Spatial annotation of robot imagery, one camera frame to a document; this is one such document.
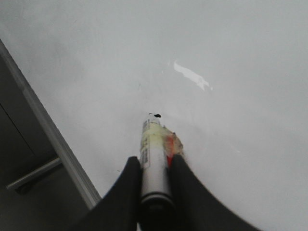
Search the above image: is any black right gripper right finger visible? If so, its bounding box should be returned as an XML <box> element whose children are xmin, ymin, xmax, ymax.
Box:
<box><xmin>169</xmin><ymin>154</ymin><xmax>258</xmax><ymax>231</ymax></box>

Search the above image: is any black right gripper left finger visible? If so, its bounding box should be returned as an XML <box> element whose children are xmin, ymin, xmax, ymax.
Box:
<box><xmin>70</xmin><ymin>156</ymin><xmax>141</xmax><ymax>231</ymax></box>

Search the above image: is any white black whiteboard marker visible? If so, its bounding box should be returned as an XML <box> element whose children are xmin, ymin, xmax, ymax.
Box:
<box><xmin>140</xmin><ymin>113</ymin><xmax>183</xmax><ymax>230</ymax></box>

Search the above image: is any dark cabinet below whiteboard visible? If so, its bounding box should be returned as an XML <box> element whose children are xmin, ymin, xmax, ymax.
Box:
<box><xmin>0</xmin><ymin>55</ymin><xmax>94</xmax><ymax>231</ymax></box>

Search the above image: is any grey metal cabinet handle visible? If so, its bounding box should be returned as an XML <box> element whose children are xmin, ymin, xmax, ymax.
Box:
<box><xmin>6</xmin><ymin>157</ymin><xmax>62</xmax><ymax>191</ymax></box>

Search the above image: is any white whiteboard with metal frame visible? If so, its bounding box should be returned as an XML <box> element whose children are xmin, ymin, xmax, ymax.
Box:
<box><xmin>0</xmin><ymin>0</ymin><xmax>308</xmax><ymax>231</ymax></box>

